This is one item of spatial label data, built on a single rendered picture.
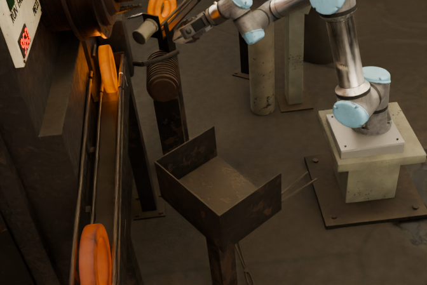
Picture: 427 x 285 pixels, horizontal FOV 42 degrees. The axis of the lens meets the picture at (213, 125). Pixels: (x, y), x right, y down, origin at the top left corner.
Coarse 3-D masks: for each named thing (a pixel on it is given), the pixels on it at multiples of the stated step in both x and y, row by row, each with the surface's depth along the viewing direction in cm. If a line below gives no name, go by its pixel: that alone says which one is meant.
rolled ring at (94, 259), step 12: (84, 228) 123; (96, 228) 123; (84, 240) 119; (96, 240) 121; (108, 240) 133; (84, 252) 117; (96, 252) 119; (108, 252) 131; (84, 264) 116; (96, 264) 118; (108, 264) 131; (84, 276) 116; (96, 276) 117; (108, 276) 130
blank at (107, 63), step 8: (104, 48) 173; (104, 56) 171; (112, 56) 181; (104, 64) 170; (112, 64) 181; (104, 72) 170; (112, 72) 174; (104, 80) 171; (112, 80) 172; (112, 88) 174
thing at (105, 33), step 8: (72, 0) 138; (80, 0) 138; (88, 0) 137; (72, 8) 140; (80, 8) 140; (88, 8) 141; (96, 8) 143; (72, 16) 142; (80, 16) 142; (88, 16) 143; (96, 16) 142; (80, 24) 145; (88, 24) 146; (96, 24) 145; (104, 24) 154; (80, 32) 150; (88, 32) 151; (96, 32) 152; (104, 32) 152
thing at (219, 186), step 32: (160, 160) 145; (192, 160) 154; (160, 192) 152; (192, 192) 134; (224, 192) 150; (256, 192) 134; (192, 224) 144; (224, 224) 131; (256, 224) 141; (224, 256) 162
